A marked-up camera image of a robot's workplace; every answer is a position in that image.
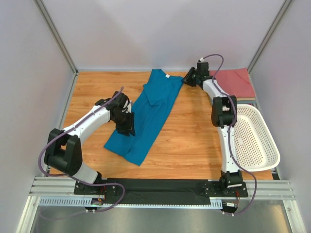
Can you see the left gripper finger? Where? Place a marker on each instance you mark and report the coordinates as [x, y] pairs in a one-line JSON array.
[[131, 120], [126, 131]]

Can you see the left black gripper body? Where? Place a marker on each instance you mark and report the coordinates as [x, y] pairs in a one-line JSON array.
[[127, 122]]

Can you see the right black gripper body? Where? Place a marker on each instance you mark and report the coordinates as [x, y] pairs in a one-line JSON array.
[[191, 76]]

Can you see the blue t shirt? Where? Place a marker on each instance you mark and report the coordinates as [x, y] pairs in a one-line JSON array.
[[151, 110]]

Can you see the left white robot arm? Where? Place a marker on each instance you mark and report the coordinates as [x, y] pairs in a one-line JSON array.
[[63, 151]]

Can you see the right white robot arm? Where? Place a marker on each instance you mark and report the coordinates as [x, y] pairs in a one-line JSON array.
[[224, 118]]

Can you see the folded red t shirt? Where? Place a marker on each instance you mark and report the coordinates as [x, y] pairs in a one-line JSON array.
[[235, 82]]

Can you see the white perforated basket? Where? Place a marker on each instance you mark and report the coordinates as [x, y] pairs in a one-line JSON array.
[[255, 147]]

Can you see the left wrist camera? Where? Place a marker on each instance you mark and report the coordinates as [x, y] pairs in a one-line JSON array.
[[127, 106]]

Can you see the grey slotted cable duct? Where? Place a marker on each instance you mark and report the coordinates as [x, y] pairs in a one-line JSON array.
[[93, 202]]

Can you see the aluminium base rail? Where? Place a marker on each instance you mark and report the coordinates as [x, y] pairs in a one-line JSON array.
[[262, 189]]

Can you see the left aluminium frame post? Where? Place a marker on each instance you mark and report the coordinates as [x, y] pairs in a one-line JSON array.
[[56, 35]]

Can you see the aluminium frame post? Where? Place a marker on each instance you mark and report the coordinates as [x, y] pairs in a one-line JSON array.
[[56, 35], [269, 34]]

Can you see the right aluminium frame post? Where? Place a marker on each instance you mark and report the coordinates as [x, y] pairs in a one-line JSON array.
[[269, 34]]

